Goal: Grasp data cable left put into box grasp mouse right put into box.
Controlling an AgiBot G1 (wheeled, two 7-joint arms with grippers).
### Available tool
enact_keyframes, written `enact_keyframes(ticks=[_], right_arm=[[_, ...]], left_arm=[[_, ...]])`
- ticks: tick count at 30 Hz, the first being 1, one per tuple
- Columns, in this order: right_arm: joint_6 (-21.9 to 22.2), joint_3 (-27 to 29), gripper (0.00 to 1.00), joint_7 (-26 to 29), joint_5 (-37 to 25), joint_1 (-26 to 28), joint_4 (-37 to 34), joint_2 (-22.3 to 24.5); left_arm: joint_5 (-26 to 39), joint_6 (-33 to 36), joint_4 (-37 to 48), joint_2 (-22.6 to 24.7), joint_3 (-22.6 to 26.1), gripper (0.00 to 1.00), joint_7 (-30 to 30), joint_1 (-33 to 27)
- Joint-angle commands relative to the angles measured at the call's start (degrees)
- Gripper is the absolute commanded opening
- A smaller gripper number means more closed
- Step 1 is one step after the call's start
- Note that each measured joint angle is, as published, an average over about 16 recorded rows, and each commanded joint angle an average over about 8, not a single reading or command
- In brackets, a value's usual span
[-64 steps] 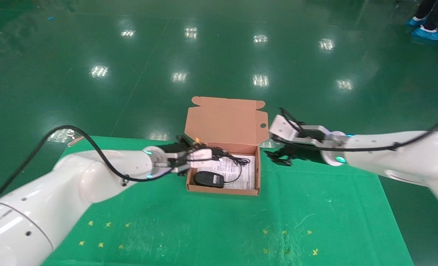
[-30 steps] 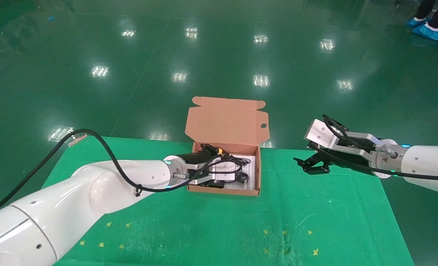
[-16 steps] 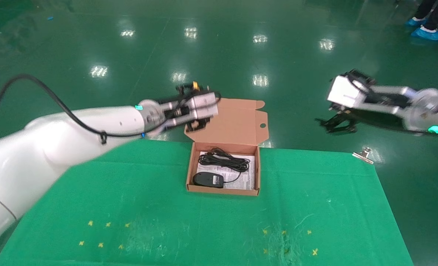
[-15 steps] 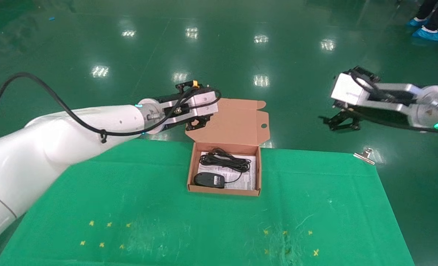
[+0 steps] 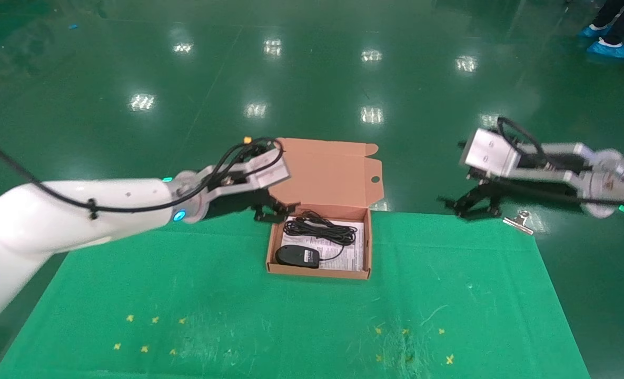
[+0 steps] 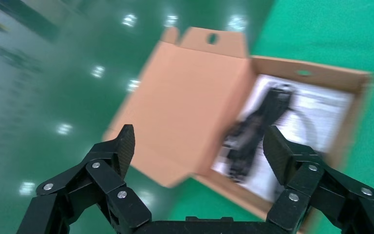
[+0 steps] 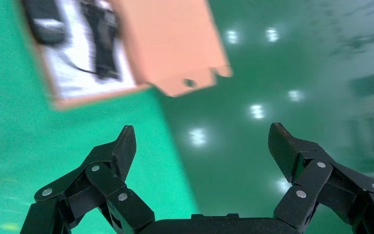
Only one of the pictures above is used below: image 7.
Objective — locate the open orange cardboard box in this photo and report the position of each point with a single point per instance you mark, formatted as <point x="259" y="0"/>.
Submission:
<point x="171" y="42"/>

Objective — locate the green cloth table mat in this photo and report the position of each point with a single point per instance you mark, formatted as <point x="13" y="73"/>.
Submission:
<point x="29" y="145"/>

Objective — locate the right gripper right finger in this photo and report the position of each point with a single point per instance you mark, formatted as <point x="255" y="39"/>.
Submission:
<point x="306" y="181"/>

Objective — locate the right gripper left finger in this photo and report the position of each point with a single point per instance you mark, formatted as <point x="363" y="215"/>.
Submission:
<point x="103" y="181"/>

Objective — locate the white printed paper sheet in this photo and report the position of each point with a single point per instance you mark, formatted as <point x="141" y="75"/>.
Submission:
<point x="77" y="80"/>

